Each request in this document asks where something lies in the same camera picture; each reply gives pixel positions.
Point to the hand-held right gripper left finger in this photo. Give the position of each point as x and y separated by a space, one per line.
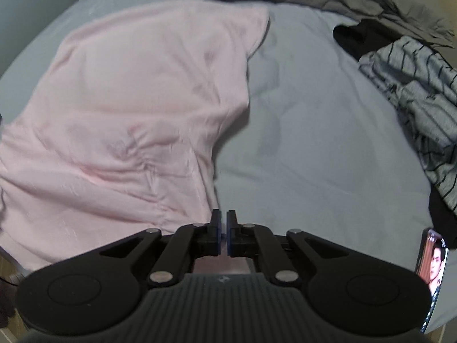
215 236

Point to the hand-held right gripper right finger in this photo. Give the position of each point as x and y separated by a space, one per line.
230 236

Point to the pink lace-trimmed dress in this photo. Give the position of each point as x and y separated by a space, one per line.
125 96

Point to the smartphone with lit screen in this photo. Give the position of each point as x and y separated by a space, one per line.
433 268

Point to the dark cloth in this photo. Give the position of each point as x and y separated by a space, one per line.
441 221

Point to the black garment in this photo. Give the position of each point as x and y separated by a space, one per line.
357 41

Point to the grey striped shirt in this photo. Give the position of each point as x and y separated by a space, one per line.
417 89

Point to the white wardrobe door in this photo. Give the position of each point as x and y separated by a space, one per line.
28 14

